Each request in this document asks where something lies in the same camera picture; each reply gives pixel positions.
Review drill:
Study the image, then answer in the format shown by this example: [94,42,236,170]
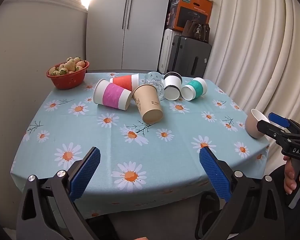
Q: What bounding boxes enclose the cream curtain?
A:
[202,0,300,157]

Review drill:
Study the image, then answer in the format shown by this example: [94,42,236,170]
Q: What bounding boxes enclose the black banded white cup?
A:
[163,71,183,101]

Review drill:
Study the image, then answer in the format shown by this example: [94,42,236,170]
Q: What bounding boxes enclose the brown leather handbag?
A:
[182,20,211,43]

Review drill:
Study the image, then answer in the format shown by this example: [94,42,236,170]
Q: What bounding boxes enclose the person's right hand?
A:
[283,155,300,195]

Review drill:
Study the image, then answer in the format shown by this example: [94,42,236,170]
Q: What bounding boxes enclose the blue daisy tablecloth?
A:
[10,70,271,218]

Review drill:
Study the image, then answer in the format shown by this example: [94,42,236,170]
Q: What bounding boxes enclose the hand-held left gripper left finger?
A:
[16,147,101,240]

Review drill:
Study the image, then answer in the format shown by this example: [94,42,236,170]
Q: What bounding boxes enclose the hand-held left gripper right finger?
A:
[195,146,286,240]

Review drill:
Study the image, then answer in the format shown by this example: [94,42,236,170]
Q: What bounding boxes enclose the person's dark trouser leg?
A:
[266,164,300,240]

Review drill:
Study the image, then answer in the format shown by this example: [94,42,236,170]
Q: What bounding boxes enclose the beige cup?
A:
[245,109,269,139]

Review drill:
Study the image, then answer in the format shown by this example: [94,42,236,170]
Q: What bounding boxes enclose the pink banded paper cup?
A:
[93,78,133,111]

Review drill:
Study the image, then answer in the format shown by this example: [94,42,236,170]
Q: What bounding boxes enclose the orange banded paper cup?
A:
[109,73,140,92]

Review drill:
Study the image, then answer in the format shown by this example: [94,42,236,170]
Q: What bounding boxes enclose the clear glass mug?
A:
[143,71,167,102]

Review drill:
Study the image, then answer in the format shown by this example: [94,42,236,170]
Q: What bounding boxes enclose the teal banded paper cup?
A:
[180,77,208,102]

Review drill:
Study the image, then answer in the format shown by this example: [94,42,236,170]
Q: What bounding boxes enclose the pile of pale strawberries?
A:
[48,57,87,76]

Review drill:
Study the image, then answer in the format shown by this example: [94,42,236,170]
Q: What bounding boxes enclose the white ribbed suitcase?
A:
[158,28,176,74]

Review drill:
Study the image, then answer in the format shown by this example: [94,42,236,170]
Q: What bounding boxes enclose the orange cardboard box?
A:
[173,0,214,34]

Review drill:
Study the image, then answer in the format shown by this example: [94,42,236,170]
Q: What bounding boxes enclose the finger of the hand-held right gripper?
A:
[268,112,300,133]
[256,120,290,144]

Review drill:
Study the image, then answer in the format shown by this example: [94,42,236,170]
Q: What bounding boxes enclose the dark grey suitcase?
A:
[166,35,213,79]

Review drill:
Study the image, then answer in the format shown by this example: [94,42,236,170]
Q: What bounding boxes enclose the red colander bowl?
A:
[46,60,90,90]

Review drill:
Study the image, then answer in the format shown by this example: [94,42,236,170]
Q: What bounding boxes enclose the grey double-door refrigerator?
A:
[86,0,177,72]

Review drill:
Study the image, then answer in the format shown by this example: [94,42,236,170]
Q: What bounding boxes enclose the brown kraft paper cup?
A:
[132,84,164,124]

